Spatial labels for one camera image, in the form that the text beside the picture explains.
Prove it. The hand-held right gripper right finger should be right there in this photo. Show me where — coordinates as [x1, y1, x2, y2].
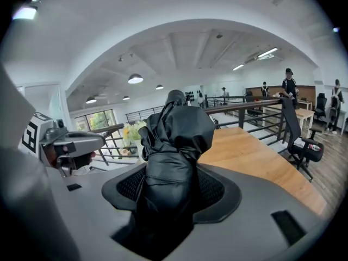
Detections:
[191, 163, 242, 224]

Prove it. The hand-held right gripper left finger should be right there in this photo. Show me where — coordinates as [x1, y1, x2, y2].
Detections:
[101, 163, 147, 212]

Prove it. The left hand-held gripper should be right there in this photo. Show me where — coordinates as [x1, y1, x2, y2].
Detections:
[18, 111, 107, 178]

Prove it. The black plastic bag object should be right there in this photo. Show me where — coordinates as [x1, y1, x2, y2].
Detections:
[135, 89, 216, 255]

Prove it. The person's left hand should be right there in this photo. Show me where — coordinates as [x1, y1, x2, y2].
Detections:
[45, 145, 96, 171]

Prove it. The window with green view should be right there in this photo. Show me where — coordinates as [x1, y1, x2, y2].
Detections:
[74, 109, 117, 133]

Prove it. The white vase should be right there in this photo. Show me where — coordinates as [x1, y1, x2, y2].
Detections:
[134, 140, 145, 163]

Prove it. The yellow white flower bouquet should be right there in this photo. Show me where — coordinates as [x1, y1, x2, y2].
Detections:
[122, 119, 148, 143]

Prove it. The wooden table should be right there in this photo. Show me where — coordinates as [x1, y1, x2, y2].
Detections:
[197, 126, 328, 218]

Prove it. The large dome pendant lamp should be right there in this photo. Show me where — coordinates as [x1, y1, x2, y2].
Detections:
[127, 73, 144, 85]

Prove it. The black metal railing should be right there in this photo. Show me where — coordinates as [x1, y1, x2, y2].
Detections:
[89, 95, 289, 171]

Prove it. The black mesh office chair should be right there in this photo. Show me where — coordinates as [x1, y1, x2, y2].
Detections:
[279, 97, 325, 183]

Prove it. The white-legged wooden desk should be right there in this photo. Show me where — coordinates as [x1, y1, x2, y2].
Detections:
[262, 104, 316, 136]

